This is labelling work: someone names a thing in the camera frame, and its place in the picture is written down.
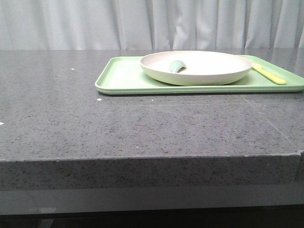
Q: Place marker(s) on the cream round plate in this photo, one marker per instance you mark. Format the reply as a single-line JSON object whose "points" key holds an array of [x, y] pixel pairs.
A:
{"points": [[203, 68]]}

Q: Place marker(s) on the yellow plastic fork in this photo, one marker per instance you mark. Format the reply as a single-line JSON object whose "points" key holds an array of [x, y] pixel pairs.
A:
{"points": [[274, 78]]}

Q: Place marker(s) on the light green plastic tray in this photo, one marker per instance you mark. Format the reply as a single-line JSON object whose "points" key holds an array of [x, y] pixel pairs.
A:
{"points": [[124, 76]]}

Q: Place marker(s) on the green food piece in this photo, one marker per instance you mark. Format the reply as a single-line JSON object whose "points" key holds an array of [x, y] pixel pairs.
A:
{"points": [[176, 66]]}

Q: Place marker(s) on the grey pleated curtain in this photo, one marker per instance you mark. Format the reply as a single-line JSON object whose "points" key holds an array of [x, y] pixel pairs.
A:
{"points": [[150, 24]]}

